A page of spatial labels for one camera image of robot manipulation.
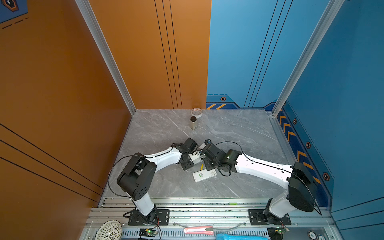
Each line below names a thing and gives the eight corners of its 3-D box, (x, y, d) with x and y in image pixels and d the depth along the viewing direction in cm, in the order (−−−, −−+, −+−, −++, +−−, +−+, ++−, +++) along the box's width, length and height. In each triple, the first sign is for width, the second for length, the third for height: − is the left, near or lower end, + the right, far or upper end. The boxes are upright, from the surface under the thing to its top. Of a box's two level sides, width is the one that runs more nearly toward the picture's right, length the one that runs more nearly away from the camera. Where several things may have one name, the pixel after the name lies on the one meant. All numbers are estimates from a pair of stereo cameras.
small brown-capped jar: (191, 130, 111) (191, 121, 103) (190, 125, 114) (190, 116, 107) (197, 129, 111) (197, 120, 104) (196, 124, 114) (195, 115, 107)
